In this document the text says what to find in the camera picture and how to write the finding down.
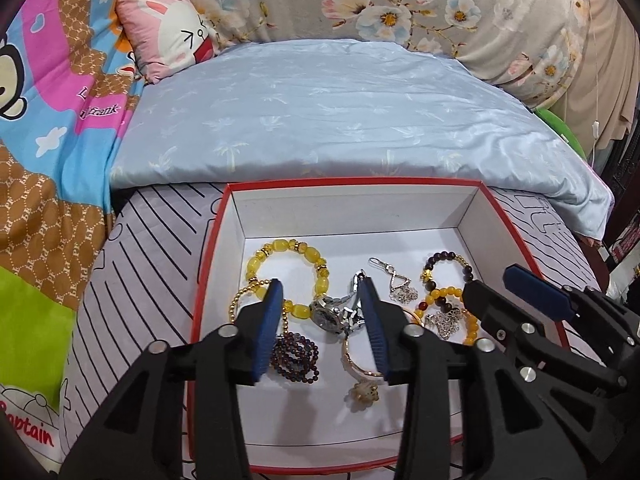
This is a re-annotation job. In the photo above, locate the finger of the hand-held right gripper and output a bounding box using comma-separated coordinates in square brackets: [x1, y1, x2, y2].
[462, 280, 633, 463]
[504, 264, 640, 348]

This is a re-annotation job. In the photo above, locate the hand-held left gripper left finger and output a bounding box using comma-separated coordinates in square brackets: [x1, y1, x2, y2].
[55, 279, 285, 480]

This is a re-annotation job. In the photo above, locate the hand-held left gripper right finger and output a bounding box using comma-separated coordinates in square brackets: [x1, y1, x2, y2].
[359, 276, 591, 480]

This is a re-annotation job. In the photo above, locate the purple garnet bead bracelet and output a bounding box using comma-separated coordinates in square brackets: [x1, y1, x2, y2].
[270, 332, 321, 383]

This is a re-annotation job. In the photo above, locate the rose gold bangle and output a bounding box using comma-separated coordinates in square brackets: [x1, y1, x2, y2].
[341, 305, 426, 405]

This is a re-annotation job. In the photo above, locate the gold bead bracelet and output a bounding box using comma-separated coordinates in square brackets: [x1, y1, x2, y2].
[229, 280, 291, 333]

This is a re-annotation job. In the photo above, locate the silver pendant necklace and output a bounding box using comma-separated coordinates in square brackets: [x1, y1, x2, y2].
[369, 257, 420, 304]

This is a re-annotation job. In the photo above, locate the silver chain bracelet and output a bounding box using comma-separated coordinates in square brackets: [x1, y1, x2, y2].
[427, 309, 464, 339]

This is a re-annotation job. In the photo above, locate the amber bead bracelet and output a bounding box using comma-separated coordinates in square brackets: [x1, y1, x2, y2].
[412, 286, 481, 346]

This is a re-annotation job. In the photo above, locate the silver wristwatch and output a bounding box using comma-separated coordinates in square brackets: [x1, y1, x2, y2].
[307, 270, 371, 333]

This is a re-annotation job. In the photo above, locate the red cardboard box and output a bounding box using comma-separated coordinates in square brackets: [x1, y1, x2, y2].
[187, 177, 571, 476]

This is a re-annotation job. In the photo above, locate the dark wooden furniture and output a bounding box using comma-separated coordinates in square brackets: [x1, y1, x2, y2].
[597, 130, 640, 306]

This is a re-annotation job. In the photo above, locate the green plastic object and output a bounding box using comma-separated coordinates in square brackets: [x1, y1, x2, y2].
[535, 105, 587, 161]

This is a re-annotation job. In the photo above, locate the light blue quilt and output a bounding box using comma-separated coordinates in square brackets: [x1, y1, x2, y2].
[109, 39, 613, 241]

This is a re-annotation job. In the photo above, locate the beige curtain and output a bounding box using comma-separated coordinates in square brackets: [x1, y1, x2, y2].
[550, 0, 640, 151]

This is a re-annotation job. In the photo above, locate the colourful cartoon monkey blanket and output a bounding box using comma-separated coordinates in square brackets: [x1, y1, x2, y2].
[0, 0, 146, 466]

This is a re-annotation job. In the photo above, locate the pink cartoon pillow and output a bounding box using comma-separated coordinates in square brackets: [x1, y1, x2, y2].
[116, 0, 221, 85]

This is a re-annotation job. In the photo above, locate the dark bead bracelet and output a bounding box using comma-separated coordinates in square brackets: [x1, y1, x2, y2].
[421, 250, 476, 296]

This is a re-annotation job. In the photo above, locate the light yellow bead bracelet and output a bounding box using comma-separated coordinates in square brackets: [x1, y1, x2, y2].
[245, 239, 333, 321]

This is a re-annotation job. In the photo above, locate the white cable with switch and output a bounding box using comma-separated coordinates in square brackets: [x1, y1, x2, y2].
[585, 5, 603, 161]

